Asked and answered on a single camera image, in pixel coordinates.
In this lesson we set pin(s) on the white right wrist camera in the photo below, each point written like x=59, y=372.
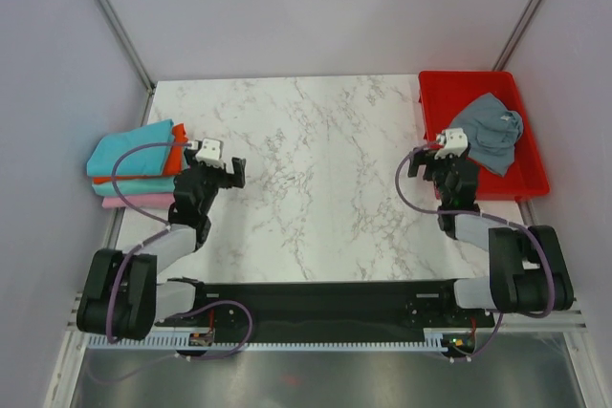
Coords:
x=452, y=142

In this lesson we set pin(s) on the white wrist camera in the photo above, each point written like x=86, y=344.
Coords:
x=452, y=142
x=207, y=151

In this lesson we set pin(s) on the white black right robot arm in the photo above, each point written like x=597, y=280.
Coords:
x=527, y=270

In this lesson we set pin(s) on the red plastic bin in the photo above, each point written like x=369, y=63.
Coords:
x=444, y=94

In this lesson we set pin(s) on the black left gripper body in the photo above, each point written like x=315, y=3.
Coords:
x=213, y=179

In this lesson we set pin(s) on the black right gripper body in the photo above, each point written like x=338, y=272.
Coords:
x=437, y=170

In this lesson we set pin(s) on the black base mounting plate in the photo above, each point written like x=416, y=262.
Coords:
x=327, y=310

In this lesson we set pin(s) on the aluminium frame rail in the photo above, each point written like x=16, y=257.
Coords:
x=557, y=322

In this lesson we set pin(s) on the grey slotted cable duct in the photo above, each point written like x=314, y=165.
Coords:
x=192, y=342

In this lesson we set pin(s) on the folded red t shirt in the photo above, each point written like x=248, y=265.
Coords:
x=174, y=162

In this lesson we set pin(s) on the grey t shirt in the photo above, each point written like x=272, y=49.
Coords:
x=493, y=131

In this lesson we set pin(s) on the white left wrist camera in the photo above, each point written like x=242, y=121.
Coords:
x=207, y=151

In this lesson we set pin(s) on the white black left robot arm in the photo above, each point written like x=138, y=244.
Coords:
x=120, y=296

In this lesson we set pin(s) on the folded pink t shirt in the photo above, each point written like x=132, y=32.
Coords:
x=147, y=201

